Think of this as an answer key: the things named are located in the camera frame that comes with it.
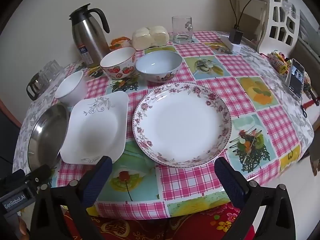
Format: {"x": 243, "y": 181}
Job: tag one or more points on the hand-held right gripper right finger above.
{"x": 228, "y": 180}

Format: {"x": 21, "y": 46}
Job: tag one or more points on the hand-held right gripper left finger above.
{"x": 98, "y": 180}

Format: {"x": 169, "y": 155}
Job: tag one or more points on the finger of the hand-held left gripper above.
{"x": 42, "y": 172}

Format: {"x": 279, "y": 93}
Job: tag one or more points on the stainless steel basin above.
{"x": 47, "y": 135}

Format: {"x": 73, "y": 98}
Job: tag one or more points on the square white plate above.
{"x": 95, "y": 130}

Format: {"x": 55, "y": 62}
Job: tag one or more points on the round floral rim plate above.
{"x": 182, "y": 125}

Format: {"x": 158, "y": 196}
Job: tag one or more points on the strawberry print bowl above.
{"x": 117, "y": 60}

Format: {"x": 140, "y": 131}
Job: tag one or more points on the person's left hand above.
{"x": 22, "y": 226}

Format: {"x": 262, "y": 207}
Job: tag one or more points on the grey floral tablecloth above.
{"x": 32, "y": 110}

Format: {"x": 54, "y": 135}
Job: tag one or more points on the brown wooden strip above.
{"x": 10, "y": 112}

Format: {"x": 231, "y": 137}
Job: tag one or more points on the small white bowl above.
{"x": 72, "y": 87}

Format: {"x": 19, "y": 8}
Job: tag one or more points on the small clear glass cup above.
{"x": 48, "y": 77}
{"x": 53, "y": 66}

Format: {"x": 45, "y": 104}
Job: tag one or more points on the pink plaid tablecloth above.
{"x": 225, "y": 62}

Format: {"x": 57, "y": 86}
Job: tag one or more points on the smartphone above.
{"x": 296, "y": 80}

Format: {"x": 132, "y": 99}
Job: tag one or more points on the yellow candy packets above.
{"x": 277, "y": 61}

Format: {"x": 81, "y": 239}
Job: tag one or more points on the light blue bowl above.
{"x": 157, "y": 65}

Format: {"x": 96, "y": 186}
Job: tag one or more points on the white power strip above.
{"x": 235, "y": 48}

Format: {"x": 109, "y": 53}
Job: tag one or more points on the orange snack packet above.
{"x": 120, "y": 42}

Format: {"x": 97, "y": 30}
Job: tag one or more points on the stainless steel thermos jug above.
{"x": 87, "y": 37}

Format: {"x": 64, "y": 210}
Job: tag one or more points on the black charger adapter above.
{"x": 236, "y": 37}

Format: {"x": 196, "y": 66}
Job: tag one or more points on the bag of steamed buns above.
{"x": 150, "y": 37}

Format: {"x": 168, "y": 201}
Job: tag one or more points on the clear glass mug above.
{"x": 181, "y": 30}

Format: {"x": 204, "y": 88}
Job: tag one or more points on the white plastic basket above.
{"x": 268, "y": 17}

